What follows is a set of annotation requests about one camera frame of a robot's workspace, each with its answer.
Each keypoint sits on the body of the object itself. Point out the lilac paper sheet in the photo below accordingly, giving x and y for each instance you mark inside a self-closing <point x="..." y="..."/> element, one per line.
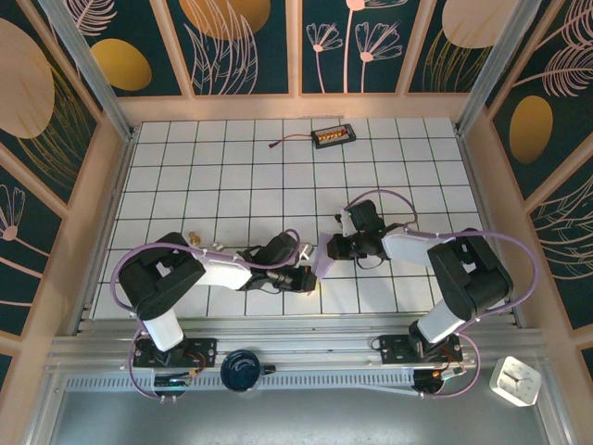
<point x="320" y="264"/>

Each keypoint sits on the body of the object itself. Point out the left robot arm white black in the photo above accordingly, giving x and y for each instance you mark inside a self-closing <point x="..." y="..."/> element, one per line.
<point x="160" y="273"/>

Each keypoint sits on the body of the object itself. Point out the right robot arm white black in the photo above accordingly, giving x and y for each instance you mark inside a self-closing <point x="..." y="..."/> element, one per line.
<point x="468" y="273"/>

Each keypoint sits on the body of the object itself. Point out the white square clock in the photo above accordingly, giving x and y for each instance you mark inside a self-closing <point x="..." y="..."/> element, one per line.
<point x="514" y="380"/>

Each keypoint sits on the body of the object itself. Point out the small brass fitting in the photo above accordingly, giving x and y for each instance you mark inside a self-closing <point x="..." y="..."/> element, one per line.
<point x="194" y="238"/>

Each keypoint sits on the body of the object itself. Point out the dark blue cup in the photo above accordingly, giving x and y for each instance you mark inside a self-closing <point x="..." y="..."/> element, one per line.
<point x="238" y="371"/>

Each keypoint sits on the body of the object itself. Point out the black charger board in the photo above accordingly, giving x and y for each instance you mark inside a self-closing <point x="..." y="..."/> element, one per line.
<point x="333" y="136"/>

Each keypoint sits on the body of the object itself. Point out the small controller board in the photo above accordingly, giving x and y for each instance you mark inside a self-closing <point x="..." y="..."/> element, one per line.
<point x="173" y="381"/>
<point x="437" y="374"/>

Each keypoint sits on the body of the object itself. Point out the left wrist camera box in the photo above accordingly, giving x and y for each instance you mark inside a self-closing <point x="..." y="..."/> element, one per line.
<point x="278" y="250"/>

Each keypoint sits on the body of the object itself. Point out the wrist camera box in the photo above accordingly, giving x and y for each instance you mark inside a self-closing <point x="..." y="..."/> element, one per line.
<point x="278" y="250"/>
<point x="366" y="215"/>

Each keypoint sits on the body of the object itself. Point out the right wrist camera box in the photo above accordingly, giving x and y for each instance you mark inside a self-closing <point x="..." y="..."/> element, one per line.
<point x="366" y="215"/>

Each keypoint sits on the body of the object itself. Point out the aluminium front rail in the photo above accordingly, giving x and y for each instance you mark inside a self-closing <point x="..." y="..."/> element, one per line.
<point x="301" y="336"/>

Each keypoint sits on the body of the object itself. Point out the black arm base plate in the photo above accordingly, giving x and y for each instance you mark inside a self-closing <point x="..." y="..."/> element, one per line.
<point x="206" y="347"/>
<point x="394" y="345"/>

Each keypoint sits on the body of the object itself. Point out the aluminium side rail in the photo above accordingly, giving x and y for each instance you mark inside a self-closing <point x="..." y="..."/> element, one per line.
<point x="118" y="185"/>
<point x="477" y="185"/>

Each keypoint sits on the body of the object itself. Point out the wall panel with flowers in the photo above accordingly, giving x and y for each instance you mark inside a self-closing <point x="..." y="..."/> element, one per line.
<point x="352" y="46"/>

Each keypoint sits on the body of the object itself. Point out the wall panel leaf outlines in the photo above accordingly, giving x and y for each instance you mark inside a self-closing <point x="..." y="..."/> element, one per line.
<point x="565" y="241"/>

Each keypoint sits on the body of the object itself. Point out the wall panel pale disc stems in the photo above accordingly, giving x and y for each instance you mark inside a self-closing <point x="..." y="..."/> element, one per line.
<point x="454" y="46"/>

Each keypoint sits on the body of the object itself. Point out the aluminium corner post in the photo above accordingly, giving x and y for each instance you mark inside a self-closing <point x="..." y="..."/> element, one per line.
<point x="95" y="74"/>
<point x="492" y="69"/>

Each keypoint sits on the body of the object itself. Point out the wall panel circle and leaves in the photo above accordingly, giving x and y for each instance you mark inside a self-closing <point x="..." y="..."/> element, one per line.
<point x="222" y="46"/>

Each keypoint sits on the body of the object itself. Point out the wall panel single flower outline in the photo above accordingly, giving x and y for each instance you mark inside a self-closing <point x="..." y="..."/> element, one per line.
<point x="18" y="241"/>

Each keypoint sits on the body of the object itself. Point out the wall panel oval and fern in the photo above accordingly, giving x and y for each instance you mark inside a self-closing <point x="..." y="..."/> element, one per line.
<point x="556" y="69"/>

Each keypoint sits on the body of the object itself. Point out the wall panel with yellow ellipse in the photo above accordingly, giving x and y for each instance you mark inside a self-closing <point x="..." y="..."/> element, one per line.
<point x="120" y="65"/>

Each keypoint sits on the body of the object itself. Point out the large wall panel pale disc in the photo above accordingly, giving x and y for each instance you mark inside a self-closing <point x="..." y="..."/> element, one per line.
<point x="28" y="83"/>

